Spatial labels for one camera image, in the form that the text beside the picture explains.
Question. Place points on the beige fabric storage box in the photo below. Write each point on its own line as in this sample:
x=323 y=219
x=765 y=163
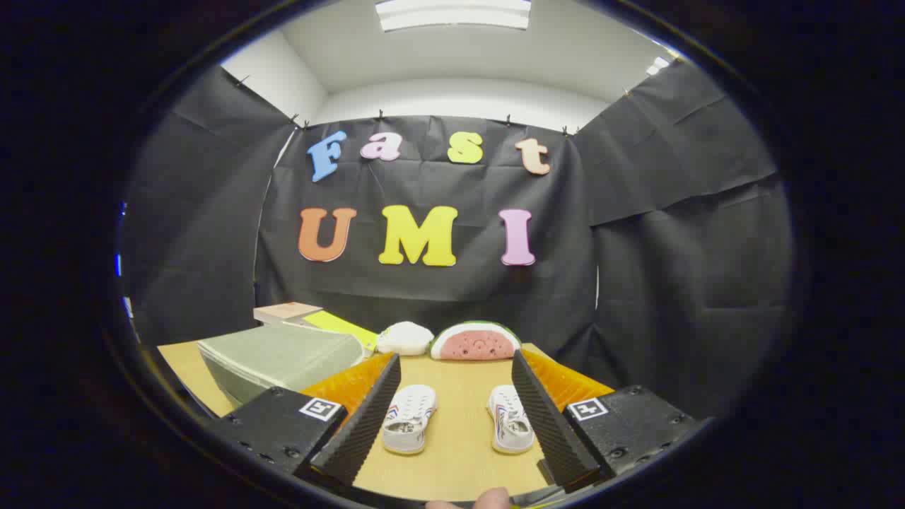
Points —
x=283 y=357

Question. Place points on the yellow book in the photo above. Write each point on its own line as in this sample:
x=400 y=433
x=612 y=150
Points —
x=343 y=326

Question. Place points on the watermelon slice plush toy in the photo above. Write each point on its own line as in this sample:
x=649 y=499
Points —
x=475 y=343

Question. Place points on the beige paperback book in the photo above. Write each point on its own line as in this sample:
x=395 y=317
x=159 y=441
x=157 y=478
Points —
x=286 y=311

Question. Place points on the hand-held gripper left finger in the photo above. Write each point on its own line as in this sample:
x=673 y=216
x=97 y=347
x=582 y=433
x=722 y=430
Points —
x=368 y=424

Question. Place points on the ceiling light panel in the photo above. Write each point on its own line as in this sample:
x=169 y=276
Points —
x=657 y=66
x=452 y=14

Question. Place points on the white plush toy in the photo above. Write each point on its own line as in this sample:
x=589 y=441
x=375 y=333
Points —
x=404 y=338

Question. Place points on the white canvas shoe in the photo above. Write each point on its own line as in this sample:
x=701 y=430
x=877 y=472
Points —
x=508 y=420
x=410 y=417

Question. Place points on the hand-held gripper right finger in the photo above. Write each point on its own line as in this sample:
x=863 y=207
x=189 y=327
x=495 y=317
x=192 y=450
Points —
x=551 y=424

